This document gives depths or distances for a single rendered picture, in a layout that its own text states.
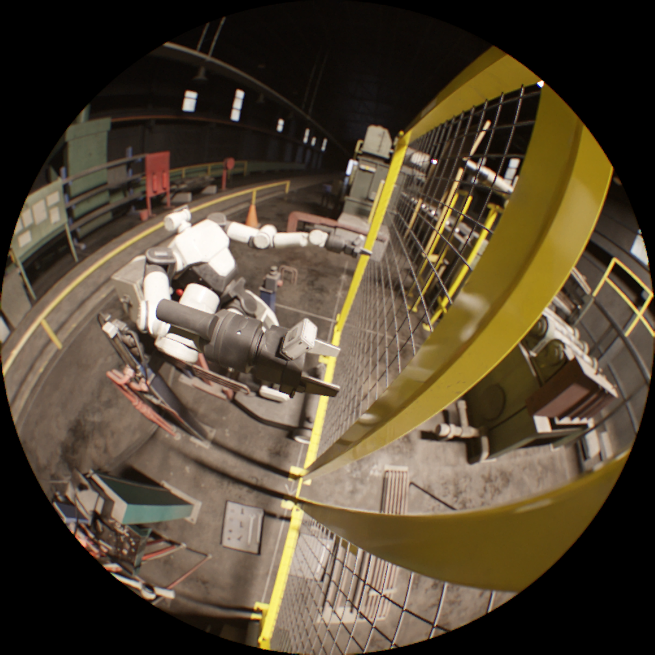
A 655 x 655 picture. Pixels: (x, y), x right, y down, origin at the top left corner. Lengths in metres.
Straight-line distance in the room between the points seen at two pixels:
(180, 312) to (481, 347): 0.33
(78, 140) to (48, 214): 3.45
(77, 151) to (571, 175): 8.77
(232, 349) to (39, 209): 5.74
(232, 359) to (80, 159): 8.59
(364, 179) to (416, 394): 4.51
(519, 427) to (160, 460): 2.84
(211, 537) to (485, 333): 1.69
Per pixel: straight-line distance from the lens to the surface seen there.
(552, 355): 2.09
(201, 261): 0.85
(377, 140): 4.73
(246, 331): 0.30
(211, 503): 1.64
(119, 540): 1.14
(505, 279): 0.15
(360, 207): 4.63
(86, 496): 1.02
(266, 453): 1.59
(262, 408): 1.51
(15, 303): 5.67
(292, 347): 0.27
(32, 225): 5.84
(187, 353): 0.34
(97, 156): 8.93
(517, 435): 2.14
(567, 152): 0.17
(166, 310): 0.32
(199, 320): 0.29
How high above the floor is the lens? 1.57
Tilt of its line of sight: 43 degrees down
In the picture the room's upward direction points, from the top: 17 degrees clockwise
